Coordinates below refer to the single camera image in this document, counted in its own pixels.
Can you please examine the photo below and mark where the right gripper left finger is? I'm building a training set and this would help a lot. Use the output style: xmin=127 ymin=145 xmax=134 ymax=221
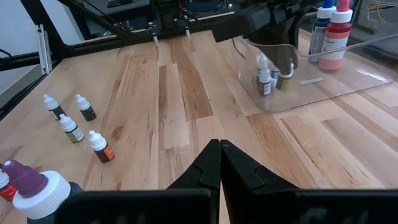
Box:
xmin=55 ymin=139 xmax=221 ymax=224

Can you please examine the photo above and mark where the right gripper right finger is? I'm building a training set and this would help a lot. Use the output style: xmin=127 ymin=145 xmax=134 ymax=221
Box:
xmin=221 ymin=139 xmax=398 ymax=224

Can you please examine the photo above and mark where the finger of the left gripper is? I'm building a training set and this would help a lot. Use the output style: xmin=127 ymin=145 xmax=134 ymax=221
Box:
xmin=281 ymin=30 xmax=299 ymax=77
xmin=253 ymin=34 xmax=283 ymax=76

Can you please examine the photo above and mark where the small dark dropper bottle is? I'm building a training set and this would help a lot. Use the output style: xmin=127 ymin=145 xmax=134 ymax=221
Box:
xmin=75 ymin=94 xmax=97 ymax=122
xmin=275 ymin=70 xmax=295 ymax=91
xmin=257 ymin=55 xmax=269 ymax=71
xmin=269 ymin=67 xmax=280 ymax=88

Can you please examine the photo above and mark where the blue food coloring bottle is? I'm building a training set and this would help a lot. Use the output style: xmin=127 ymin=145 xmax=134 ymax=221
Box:
xmin=308 ymin=0 xmax=337 ymax=63

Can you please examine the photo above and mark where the small grape purple dropper bottle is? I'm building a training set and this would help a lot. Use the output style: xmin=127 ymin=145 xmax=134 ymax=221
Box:
xmin=257 ymin=68 xmax=272 ymax=96

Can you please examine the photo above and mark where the pink food coloring bottle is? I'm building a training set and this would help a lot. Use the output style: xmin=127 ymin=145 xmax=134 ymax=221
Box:
xmin=318 ymin=0 xmax=354 ymax=71

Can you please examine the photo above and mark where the small orange label dropper bottle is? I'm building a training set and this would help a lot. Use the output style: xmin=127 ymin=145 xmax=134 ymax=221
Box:
xmin=88 ymin=129 xmax=115 ymax=164

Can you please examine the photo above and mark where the small green label dropper bottle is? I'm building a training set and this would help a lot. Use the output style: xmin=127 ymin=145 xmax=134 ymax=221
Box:
xmin=58 ymin=113 xmax=85 ymax=144

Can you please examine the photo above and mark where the purple tipped food coloring bottle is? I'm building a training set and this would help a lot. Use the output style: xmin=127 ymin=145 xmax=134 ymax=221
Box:
xmin=1 ymin=159 xmax=83 ymax=224

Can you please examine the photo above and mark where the clear plastic bin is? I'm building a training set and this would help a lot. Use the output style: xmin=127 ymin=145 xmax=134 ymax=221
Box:
xmin=231 ymin=0 xmax=398 ymax=113

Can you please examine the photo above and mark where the small red label dropper bottle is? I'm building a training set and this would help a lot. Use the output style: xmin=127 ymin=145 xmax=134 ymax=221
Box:
xmin=0 ymin=169 xmax=18 ymax=202

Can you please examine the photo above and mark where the silver aluminium extrusion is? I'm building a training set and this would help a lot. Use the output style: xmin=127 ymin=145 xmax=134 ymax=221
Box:
xmin=35 ymin=24 xmax=53 ymax=75

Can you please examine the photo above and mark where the yellow extension cable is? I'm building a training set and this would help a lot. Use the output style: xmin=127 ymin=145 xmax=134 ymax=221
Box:
xmin=373 ymin=2 xmax=386 ymax=22

